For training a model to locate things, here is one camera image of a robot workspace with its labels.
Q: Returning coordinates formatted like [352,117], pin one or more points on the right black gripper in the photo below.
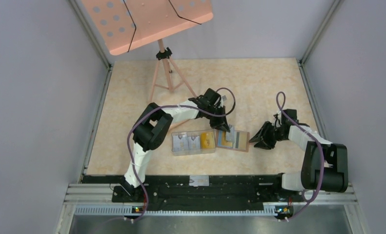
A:
[262,135]

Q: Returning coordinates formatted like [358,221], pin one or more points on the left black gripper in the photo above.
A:
[220,124]

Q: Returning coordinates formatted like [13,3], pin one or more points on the brown leather card holder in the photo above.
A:
[236,141]

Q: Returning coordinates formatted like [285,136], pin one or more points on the clear plastic card box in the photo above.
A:
[193,152]

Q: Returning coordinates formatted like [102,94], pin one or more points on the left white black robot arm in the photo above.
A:
[151,128]

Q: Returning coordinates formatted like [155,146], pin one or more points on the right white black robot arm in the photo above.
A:
[324,164]

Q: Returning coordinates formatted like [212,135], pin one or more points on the yellow credit card stack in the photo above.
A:
[207,140]

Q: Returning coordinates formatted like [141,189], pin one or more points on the grey white credit card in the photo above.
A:
[180,142]

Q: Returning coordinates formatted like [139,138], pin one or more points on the fallen silver credit card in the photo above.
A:
[199,181]

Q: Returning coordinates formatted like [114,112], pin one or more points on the pink music stand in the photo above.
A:
[125,25]

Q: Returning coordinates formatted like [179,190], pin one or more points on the pink cylindrical handle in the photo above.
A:
[178,124]

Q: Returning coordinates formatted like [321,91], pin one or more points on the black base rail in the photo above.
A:
[212,193]

